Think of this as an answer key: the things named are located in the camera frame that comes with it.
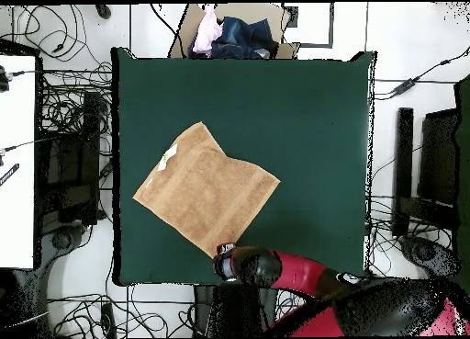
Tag tan terry towel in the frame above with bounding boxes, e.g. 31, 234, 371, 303
132, 120, 282, 258

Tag black flat panel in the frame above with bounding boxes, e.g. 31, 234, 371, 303
417, 107, 462, 208

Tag dark green table cloth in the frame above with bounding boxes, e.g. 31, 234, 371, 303
111, 46, 377, 287

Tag black power strip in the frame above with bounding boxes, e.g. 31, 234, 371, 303
99, 301, 118, 339

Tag grey chair base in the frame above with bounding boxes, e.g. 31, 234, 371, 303
36, 223, 93, 281

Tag black equipment stand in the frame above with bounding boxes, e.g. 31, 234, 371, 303
38, 90, 103, 228

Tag black chair base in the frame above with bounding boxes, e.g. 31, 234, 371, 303
398, 234, 462, 281

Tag black upright bar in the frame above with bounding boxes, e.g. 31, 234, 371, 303
391, 107, 415, 239

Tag blue jeans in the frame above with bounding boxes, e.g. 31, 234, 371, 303
188, 16, 280, 60

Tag white desk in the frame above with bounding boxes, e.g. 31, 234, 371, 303
0, 53, 38, 270

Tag pink garment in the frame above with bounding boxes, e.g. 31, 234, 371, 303
192, 6, 224, 55

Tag black label strip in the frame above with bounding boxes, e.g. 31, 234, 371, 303
0, 163, 20, 187

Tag brown cardboard box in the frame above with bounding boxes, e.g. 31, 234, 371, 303
168, 2, 300, 60

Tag dark green draped cloth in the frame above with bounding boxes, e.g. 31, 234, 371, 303
434, 73, 470, 298

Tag black gadget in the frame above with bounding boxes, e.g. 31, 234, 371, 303
0, 64, 11, 94

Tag black cable with adapter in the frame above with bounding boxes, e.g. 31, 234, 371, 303
374, 46, 470, 101

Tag black cable tangle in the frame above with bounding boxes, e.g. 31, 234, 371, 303
0, 4, 113, 73

